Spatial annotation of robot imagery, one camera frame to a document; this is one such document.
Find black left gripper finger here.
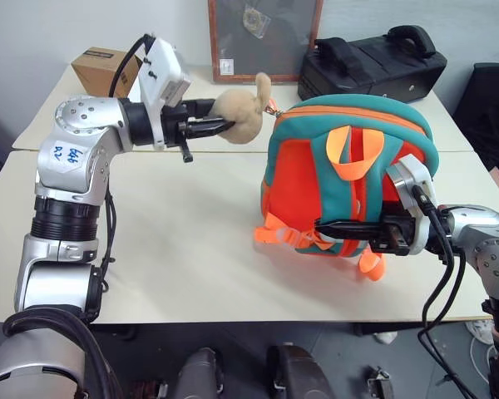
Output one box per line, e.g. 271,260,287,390
185,116,237,140
183,98,219,116

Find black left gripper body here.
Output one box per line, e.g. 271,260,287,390
161,101,195,164

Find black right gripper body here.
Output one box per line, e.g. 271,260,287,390
370,200,417,257

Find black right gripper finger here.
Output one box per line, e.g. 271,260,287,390
314,220,384,233
320,229,383,242

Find beige plush toy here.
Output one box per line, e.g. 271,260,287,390
211,71,274,145

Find orange and teal backpack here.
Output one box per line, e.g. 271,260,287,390
253,93,438,283

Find brown cardboard box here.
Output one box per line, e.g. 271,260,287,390
70,47,144,99

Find wood framed dark board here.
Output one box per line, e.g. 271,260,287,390
207,0,324,85

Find white label blue writing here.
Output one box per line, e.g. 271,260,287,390
48,141,86,175

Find dark rounded shape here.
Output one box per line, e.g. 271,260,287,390
266,343,334,399
178,347,225,399

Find black carrying case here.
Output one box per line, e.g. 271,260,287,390
296,24,448,103

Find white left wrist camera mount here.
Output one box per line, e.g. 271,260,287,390
137,36,192,151

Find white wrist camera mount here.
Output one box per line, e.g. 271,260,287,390
137,36,192,151
385,153,440,256

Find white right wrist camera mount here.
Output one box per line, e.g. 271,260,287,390
385,153,440,256

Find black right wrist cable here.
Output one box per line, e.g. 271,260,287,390
411,185,480,399

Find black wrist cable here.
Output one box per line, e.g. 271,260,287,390
411,185,480,399
106,33,157,100

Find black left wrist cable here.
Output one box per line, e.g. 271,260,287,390
106,33,157,100

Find small metal bracket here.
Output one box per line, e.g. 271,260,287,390
366,365,397,399

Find thick black cable bundle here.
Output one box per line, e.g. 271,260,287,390
2,306,125,399

